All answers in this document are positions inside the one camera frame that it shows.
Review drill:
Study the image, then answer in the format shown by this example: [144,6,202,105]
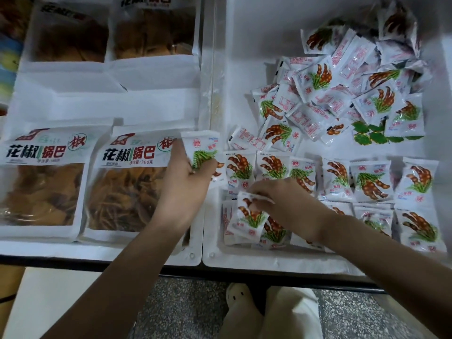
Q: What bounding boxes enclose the person's left forearm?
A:
[42,218,195,339]

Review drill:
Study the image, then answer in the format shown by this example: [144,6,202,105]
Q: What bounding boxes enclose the white printed snack packet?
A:
[181,130,226,182]
[227,192,273,243]

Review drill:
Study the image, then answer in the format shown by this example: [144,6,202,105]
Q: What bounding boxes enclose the pile of white printed packets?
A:
[221,0,449,255]

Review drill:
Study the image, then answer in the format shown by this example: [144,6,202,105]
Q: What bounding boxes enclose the person's right forearm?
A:
[309,208,452,339]

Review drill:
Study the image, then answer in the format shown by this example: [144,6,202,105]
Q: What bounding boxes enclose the person's left white shoe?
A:
[226,282,255,309]

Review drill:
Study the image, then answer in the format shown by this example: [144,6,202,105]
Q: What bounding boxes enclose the white foam slab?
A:
[3,268,103,339]

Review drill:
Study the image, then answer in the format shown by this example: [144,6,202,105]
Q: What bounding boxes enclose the person's right hand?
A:
[246,178,334,242]

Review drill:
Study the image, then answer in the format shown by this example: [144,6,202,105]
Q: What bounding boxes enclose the white bag of orange crisps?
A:
[21,0,112,73]
[80,127,186,246]
[106,0,202,89]
[0,123,110,243]

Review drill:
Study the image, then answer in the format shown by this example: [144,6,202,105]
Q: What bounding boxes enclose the person's left hand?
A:
[152,141,220,236]

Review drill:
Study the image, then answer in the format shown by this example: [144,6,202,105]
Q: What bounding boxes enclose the person's beige trousers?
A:
[219,286,326,339]

